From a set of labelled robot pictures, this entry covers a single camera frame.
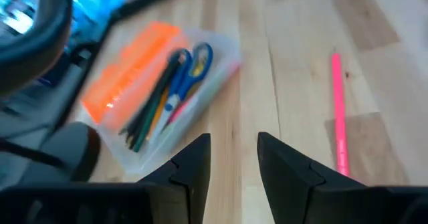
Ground blue handled scissors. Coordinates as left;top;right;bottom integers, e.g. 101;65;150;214
152;41;215;138

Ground pink highlighter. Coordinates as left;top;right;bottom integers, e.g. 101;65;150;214
165;96;191;128

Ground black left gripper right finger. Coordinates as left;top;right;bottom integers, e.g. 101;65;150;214
257;132;365;224

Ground clear supply box orange lid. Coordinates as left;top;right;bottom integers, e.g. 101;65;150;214
75;20;242;177

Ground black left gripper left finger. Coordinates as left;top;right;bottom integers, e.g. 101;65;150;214
138;132;212;224

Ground green pencil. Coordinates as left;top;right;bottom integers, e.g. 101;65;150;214
132;93;168;153

